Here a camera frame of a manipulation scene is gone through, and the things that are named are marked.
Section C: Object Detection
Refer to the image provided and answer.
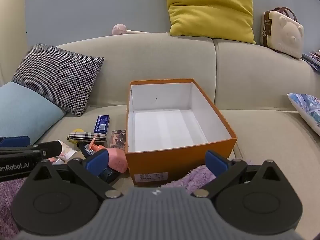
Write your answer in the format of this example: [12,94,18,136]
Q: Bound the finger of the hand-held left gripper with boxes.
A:
[0,140,62,159]
[0,136,31,147]

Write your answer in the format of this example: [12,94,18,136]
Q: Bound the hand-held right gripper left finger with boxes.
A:
[26,149,123,200]

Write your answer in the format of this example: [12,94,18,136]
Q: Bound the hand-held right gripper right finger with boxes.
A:
[192,150,288,200]

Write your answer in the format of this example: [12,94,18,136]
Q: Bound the white tube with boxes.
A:
[49,140,80,162]

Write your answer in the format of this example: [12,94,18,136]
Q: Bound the pink cylindrical jar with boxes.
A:
[105,149,129,173]

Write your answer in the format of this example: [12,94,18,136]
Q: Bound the dark bottle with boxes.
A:
[80,144,120,183]

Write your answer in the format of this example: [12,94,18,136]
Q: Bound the plaid case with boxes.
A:
[67,131,107,142]

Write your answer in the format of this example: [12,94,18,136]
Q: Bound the dark printed card packet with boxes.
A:
[109,129,127,150]

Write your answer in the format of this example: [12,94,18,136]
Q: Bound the yellow tape measure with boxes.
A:
[71,128,85,144]

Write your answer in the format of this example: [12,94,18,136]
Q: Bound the blue tin case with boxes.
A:
[93,114,111,136]

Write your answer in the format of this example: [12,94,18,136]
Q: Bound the orange cardboard box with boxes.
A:
[124,78,237,187]

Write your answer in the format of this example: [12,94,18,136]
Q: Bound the purple fuzzy blanket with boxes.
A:
[0,164,218,233]

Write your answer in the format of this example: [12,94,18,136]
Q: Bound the light blue pillow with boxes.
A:
[0,81,67,145]

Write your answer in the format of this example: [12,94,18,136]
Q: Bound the beige sofa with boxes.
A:
[0,31,320,240]

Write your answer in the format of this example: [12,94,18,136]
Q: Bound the houndstooth pillow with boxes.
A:
[11,44,105,117]

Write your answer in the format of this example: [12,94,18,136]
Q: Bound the blue printed pillow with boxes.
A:
[287,93,320,137]

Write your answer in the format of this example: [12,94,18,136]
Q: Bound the pink ball massage stick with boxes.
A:
[112,24,152,36]

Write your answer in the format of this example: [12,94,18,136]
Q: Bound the stack of magazines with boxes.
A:
[301,49,320,73]

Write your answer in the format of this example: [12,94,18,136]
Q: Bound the cream bear suitcase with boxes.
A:
[260,7,305,60]

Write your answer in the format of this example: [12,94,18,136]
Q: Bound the yellow pillow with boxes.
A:
[165,0,257,45]

